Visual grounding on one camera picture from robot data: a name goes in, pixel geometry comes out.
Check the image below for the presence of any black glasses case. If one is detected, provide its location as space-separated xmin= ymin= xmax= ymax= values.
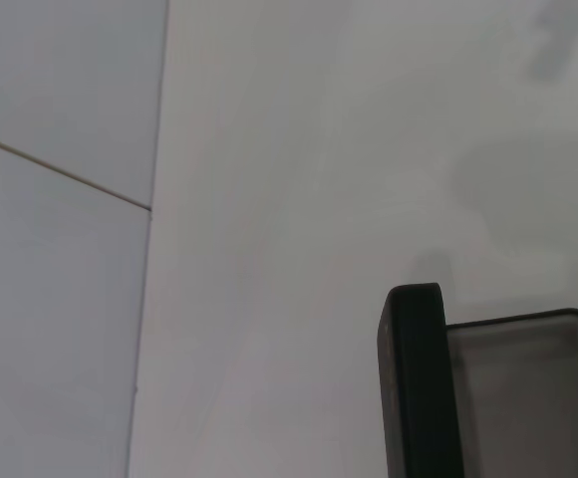
xmin=377 ymin=282 xmax=578 ymax=478

